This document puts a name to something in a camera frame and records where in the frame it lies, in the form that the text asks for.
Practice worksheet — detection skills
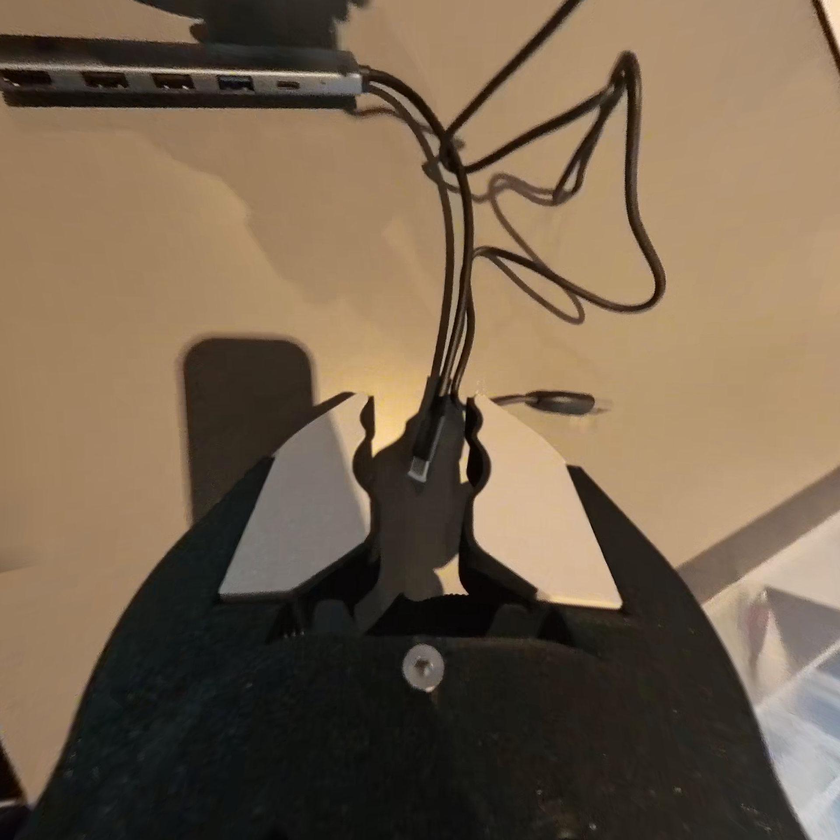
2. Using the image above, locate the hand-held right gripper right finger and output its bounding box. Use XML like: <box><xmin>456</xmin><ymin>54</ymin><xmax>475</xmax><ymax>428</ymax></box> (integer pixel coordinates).
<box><xmin>461</xmin><ymin>392</ymin><xmax>624</xmax><ymax>610</ymax></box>

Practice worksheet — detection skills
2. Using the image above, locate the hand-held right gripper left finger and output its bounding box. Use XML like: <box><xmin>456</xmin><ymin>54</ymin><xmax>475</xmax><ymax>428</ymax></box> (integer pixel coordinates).
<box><xmin>218</xmin><ymin>391</ymin><xmax>377</xmax><ymax>603</ymax></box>

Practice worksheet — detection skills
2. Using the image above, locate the black multi-head usb cable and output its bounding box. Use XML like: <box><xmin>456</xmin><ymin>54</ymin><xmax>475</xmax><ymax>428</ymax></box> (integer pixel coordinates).
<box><xmin>423</xmin><ymin>0</ymin><xmax>668</xmax><ymax>416</ymax></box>

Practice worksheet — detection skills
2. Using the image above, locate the clear plastic bin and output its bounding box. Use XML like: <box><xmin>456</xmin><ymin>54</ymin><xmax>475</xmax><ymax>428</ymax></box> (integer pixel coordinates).
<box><xmin>705</xmin><ymin>525</ymin><xmax>840</xmax><ymax>840</ymax></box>

